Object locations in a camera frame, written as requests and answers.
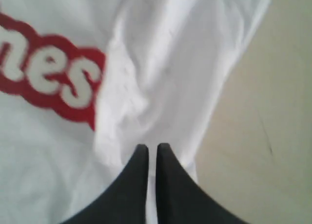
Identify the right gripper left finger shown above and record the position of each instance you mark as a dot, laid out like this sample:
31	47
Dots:
124	201

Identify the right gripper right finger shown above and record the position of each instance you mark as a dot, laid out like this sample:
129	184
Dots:
179	200

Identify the white t-shirt red print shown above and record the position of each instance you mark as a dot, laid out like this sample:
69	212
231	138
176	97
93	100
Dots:
83	82

